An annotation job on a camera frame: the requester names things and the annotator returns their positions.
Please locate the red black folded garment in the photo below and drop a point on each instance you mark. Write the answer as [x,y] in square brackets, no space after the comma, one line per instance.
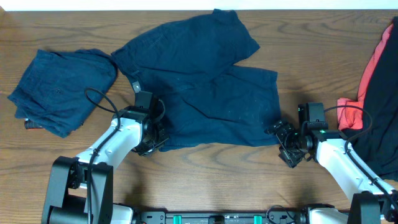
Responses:
[29,124]

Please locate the black garment pile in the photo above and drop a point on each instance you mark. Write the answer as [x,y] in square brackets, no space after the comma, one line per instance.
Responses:
[378,147]

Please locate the navy blue shorts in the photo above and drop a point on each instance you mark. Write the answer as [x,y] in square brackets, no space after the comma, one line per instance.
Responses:
[193,67]

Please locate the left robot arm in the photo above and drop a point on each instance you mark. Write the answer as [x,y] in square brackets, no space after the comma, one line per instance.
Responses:
[80,188]

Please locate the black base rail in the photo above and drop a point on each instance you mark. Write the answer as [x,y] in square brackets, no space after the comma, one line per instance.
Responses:
[273,216]

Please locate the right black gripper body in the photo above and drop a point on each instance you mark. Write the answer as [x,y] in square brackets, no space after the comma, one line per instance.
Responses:
[291,149]

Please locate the folded navy shorts stack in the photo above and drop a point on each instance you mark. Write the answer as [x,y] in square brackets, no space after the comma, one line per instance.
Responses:
[51,92]

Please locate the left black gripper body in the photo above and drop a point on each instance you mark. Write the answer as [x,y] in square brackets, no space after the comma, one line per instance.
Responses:
[158,137]

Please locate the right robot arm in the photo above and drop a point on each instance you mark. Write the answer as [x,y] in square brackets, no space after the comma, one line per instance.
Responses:
[372,199]

